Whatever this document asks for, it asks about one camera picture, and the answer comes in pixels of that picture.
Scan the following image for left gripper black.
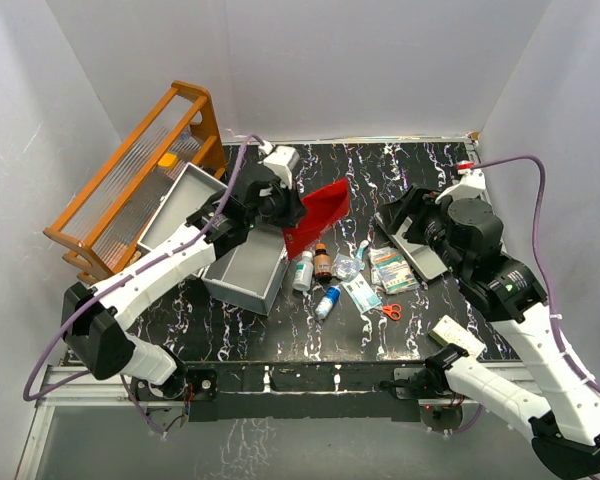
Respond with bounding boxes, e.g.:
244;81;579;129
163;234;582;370
247;175;308;231

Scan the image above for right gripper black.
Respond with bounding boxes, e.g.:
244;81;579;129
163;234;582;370
379;184;466;279

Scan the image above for red first aid pouch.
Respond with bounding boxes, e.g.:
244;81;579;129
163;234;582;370
282;178;350;260

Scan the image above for stack of gauze packets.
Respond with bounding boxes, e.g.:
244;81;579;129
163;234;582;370
368;247;418;295

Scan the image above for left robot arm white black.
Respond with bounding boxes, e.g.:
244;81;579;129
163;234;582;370
62;165;307;399

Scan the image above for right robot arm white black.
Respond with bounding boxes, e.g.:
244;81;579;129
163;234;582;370
378;185;600;479

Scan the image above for grey metal medicine case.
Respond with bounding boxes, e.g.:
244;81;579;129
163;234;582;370
136;162;291;316

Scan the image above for white green medicine bottle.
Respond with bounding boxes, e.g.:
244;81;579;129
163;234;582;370
292;251;314;292

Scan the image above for grey divided plastic tray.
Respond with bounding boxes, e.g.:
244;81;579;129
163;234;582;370
375;213;447;282

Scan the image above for light blue plastic tweezers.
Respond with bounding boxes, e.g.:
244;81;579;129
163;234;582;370
356;239;370;261

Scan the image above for brown bottle orange cap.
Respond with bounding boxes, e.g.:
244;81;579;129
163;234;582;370
313;243;332;283

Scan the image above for clear plastic bag packet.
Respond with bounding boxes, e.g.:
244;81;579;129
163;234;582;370
331;253;364;282

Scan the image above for orange small scissors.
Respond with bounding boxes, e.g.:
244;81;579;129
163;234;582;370
382;303;402;321

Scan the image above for teal white flat packet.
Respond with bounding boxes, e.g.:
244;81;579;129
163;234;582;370
341;273;382;314

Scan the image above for yellow block on rack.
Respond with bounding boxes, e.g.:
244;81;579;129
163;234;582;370
158;152;179;170

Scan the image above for white blue spray bottle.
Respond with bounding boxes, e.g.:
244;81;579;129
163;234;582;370
315;285;341;321

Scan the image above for orange wooden rack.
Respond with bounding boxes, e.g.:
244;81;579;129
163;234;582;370
44;81;227;284

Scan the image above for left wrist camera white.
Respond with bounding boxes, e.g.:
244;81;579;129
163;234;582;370
262;145;300;189

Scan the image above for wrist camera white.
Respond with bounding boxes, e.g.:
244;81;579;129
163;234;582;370
262;145;300;189
435;160;486;205

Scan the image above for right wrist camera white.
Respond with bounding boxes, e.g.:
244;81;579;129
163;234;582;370
435;160;486;205

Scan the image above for aluminium front rail frame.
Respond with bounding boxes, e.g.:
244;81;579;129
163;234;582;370
14;363;596;480

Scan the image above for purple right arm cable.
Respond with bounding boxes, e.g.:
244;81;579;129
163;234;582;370
449;155;600;435

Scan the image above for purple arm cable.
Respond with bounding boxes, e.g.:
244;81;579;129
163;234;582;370
22;133;276;438
449;155;600;435

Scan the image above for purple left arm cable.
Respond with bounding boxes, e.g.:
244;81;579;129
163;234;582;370
22;133;276;438

